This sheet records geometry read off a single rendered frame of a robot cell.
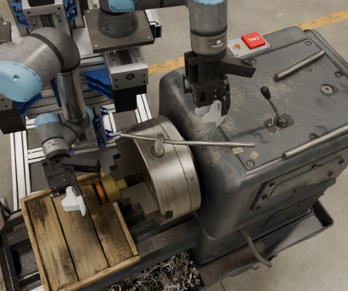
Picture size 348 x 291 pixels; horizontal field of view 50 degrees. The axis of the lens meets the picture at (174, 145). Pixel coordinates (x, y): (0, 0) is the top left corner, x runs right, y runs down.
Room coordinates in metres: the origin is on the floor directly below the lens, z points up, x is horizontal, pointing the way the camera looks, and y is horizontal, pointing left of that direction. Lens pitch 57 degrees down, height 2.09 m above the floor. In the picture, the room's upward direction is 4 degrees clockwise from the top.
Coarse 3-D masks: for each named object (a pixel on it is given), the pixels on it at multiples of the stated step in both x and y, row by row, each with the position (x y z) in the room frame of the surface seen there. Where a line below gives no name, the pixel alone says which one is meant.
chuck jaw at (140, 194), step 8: (136, 184) 0.48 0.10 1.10; (144, 184) 0.48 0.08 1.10; (120, 192) 0.45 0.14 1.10; (128, 192) 0.45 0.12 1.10; (136, 192) 0.46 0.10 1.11; (144, 192) 0.46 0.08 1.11; (128, 200) 0.44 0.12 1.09; (136, 200) 0.43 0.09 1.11; (144, 200) 0.43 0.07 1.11; (152, 200) 0.43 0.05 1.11; (136, 208) 0.42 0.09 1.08; (144, 208) 0.40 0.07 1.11; (152, 208) 0.41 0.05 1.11; (152, 216) 0.39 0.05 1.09; (160, 216) 0.40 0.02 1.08; (168, 216) 0.40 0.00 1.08
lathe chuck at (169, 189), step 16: (128, 128) 0.62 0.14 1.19; (144, 128) 0.60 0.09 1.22; (160, 128) 0.60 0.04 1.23; (144, 144) 0.54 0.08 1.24; (144, 160) 0.49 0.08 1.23; (160, 160) 0.50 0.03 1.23; (176, 160) 0.51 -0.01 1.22; (144, 176) 0.50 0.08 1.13; (160, 176) 0.46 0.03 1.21; (176, 176) 0.47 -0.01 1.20; (160, 192) 0.42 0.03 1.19; (176, 192) 0.43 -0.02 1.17; (160, 208) 0.40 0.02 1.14; (176, 208) 0.41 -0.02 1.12; (160, 224) 0.39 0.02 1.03
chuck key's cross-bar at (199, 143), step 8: (120, 136) 0.51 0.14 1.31; (128, 136) 0.51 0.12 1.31; (136, 136) 0.51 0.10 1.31; (144, 136) 0.52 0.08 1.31; (176, 144) 0.51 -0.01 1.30; (184, 144) 0.51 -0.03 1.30; (192, 144) 0.51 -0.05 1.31; (200, 144) 0.51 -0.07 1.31; (208, 144) 0.51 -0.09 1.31; (216, 144) 0.50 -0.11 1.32; (224, 144) 0.50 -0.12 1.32; (232, 144) 0.50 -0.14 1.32; (240, 144) 0.50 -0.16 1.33; (248, 144) 0.50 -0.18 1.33
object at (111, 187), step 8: (104, 176) 0.50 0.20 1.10; (112, 176) 0.49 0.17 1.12; (96, 184) 0.47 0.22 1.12; (104, 184) 0.47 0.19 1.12; (112, 184) 0.47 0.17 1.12; (120, 184) 0.48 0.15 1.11; (96, 192) 0.44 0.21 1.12; (104, 192) 0.45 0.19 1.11; (112, 192) 0.45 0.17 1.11; (104, 200) 0.43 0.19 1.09; (112, 200) 0.43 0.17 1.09; (120, 200) 0.44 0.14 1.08
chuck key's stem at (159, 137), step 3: (156, 135) 0.52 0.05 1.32; (159, 135) 0.52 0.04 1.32; (162, 135) 0.52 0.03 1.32; (156, 138) 0.51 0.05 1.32; (159, 138) 0.51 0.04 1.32; (162, 138) 0.51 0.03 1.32; (156, 141) 0.51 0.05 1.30; (159, 141) 0.50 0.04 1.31; (162, 141) 0.51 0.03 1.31; (156, 144) 0.51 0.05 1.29; (159, 144) 0.51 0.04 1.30; (162, 144) 0.51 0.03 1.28; (156, 147) 0.51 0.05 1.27; (159, 147) 0.51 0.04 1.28; (156, 150) 0.52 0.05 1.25; (159, 150) 0.51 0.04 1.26; (159, 153) 0.52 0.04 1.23
